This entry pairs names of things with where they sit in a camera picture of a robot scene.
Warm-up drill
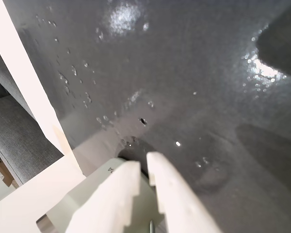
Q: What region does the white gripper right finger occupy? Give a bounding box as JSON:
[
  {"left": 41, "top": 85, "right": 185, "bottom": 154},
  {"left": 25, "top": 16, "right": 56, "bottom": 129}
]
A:
[{"left": 146, "top": 151, "right": 222, "bottom": 233}]

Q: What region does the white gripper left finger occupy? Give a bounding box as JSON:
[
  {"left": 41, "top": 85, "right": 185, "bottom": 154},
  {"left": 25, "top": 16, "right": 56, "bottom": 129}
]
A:
[{"left": 65, "top": 160, "right": 141, "bottom": 233}]

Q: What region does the grey fabric sofa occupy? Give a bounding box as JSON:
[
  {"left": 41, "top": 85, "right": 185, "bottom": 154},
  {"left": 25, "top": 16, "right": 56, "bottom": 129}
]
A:
[{"left": 0, "top": 38, "right": 65, "bottom": 186}]

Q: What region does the brown cardboard box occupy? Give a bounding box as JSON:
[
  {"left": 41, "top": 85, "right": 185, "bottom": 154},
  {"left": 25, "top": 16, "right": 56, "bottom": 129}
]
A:
[{"left": 0, "top": 159, "right": 17, "bottom": 189}]

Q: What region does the black glossy mat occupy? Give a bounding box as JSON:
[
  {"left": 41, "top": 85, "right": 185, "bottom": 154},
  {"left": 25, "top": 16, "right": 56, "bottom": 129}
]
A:
[{"left": 4, "top": 0, "right": 291, "bottom": 233}]

